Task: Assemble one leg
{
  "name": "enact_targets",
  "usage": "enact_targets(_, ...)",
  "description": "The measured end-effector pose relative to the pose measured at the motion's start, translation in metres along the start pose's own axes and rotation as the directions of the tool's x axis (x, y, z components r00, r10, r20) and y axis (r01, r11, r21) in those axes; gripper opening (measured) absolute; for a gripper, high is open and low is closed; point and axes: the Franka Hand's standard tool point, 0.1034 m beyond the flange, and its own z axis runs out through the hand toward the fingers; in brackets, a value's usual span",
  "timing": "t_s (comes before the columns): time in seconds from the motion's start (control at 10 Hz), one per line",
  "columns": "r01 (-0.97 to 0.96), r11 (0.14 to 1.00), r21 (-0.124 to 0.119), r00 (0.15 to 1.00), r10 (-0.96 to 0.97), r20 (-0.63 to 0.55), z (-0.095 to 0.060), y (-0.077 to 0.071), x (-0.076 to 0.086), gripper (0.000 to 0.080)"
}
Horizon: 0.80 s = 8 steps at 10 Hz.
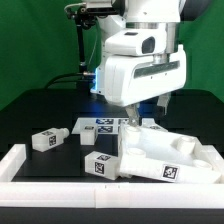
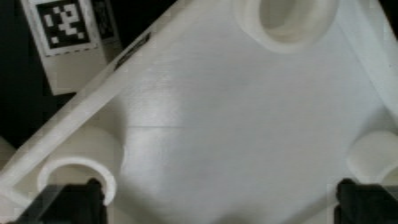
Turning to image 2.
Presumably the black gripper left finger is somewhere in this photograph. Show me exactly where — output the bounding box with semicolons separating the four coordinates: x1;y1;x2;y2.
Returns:
15;179;107;224

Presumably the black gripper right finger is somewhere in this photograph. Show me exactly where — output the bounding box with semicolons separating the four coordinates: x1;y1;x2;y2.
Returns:
335;178;398;224

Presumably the white table leg with tag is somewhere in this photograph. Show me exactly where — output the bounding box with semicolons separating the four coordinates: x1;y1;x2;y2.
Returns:
20;0;122;95

